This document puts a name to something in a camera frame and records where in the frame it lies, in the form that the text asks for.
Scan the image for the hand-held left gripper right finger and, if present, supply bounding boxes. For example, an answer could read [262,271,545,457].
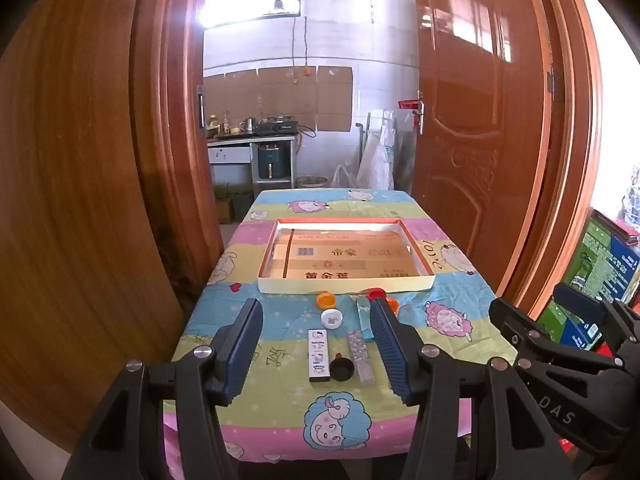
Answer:
[369,298,576,480]

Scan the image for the floral patterned bar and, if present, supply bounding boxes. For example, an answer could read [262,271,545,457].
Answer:
[346,330,376,386]

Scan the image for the brown wooden door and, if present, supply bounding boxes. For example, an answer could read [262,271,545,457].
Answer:
[410,0,557,281]

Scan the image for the black gas stove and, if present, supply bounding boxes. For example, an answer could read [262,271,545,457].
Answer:
[256,117,299,136]

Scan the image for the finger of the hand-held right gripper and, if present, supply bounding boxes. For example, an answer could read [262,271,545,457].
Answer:
[489,298,626,376]
[553,283,640,361]

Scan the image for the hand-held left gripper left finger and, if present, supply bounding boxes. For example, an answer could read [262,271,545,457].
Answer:
[60,298,265,480]

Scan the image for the potted green plants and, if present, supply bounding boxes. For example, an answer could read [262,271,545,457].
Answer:
[214,184,253,223]

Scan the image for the brown wooden board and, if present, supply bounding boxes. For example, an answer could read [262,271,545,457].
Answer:
[0,0,201,453]

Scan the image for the stack of green cartons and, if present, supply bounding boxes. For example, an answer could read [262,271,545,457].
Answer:
[540,207,640,351]

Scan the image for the cartoon printed tablecloth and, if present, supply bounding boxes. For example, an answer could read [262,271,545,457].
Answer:
[165,187,521,467]

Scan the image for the large white sack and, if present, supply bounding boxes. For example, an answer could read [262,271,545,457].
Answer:
[356,110,396,191]

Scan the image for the orange rimmed shallow box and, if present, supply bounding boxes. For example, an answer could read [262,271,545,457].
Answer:
[257,217,436,295]

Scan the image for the white plastic bag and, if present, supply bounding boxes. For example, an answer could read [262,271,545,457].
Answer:
[331,164,358,189]

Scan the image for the green air fryer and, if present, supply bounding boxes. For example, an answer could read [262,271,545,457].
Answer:
[257,142,292,181]

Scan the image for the white kitchen cabinet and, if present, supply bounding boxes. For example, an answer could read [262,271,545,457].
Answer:
[207,132,301,191]

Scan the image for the brown wooden door frame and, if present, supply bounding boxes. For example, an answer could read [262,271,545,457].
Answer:
[129,0,603,321]

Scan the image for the cardboard sheets on wall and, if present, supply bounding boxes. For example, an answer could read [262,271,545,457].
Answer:
[204,66,354,133]

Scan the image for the white cartoon printed box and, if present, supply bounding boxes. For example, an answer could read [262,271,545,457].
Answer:
[307,329,331,383]

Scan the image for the black bottle cap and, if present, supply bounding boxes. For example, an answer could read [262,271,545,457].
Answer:
[330,354,355,382]

